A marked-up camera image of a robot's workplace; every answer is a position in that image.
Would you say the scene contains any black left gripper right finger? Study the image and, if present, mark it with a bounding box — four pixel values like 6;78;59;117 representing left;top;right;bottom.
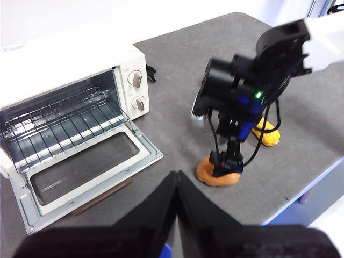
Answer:
178;171;341;258

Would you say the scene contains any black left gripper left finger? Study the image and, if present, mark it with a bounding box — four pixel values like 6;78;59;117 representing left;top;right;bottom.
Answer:
12;171;178;258

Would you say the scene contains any brown potato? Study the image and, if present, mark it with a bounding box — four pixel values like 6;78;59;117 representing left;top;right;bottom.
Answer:
195;157;241;187

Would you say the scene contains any white glass oven door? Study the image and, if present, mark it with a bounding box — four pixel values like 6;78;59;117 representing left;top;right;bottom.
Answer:
7;119;164;235

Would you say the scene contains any white toaster oven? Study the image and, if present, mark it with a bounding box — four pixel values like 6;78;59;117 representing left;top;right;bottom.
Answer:
0;25;164;235

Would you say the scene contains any beige oven knob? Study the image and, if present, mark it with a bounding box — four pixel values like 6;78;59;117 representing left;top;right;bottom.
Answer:
131;95;146;112
127;70;143;89

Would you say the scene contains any yellow toy corn cob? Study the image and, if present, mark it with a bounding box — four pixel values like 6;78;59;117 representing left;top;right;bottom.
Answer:
252;118;282;147

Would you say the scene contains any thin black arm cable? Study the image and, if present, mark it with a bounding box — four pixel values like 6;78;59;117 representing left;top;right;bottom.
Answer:
208;111;221;154
243;96;282;167

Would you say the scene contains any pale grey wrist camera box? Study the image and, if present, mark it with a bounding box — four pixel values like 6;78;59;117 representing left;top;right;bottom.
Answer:
190;92;206;128

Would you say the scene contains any black oven power cable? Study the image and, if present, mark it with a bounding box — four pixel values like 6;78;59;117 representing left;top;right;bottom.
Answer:
146;64;157;83

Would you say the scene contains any metal wire oven rack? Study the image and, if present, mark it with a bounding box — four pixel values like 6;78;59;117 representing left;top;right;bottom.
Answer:
0;86;128;167

